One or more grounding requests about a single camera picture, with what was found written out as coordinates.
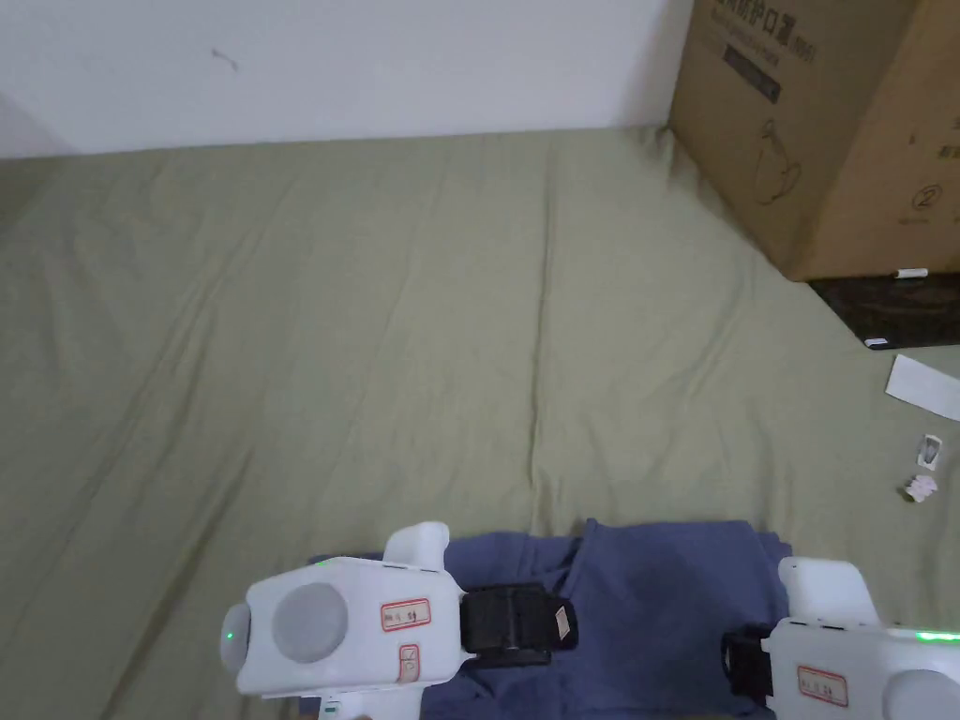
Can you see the white paper card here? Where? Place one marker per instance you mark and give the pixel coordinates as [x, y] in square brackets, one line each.
[926, 386]

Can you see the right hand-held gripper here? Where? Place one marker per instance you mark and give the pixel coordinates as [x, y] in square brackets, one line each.
[840, 660]

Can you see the bed with pale green sheet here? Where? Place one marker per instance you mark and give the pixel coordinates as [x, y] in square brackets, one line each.
[300, 337]

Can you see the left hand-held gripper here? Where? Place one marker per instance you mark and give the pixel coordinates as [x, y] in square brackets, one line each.
[352, 637]

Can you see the brown cardboard carton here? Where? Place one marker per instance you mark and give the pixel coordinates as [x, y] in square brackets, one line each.
[817, 127]

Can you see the black patterned pad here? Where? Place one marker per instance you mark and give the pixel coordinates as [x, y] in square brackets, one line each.
[892, 311]

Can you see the white marker pen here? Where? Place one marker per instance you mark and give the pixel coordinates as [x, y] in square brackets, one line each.
[910, 274]

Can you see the dark blue shirt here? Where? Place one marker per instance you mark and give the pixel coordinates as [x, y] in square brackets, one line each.
[652, 592]

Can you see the crumpled pink white tissue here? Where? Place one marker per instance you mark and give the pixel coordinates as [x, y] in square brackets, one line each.
[921, 487]

